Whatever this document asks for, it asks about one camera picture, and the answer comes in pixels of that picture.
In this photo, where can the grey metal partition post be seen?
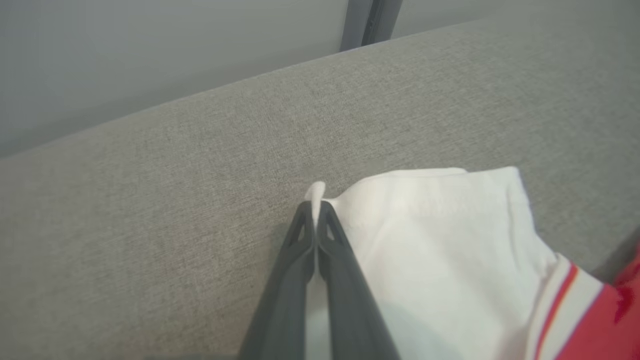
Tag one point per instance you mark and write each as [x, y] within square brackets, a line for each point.
[370, 22]

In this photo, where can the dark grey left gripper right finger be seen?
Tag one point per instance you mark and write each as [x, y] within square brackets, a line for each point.
[352, 315]

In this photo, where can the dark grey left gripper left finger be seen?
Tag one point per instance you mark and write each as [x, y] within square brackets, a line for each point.
[285, 305]

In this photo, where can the red white numbered jersey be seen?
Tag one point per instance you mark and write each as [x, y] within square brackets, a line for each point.
[450, 250]

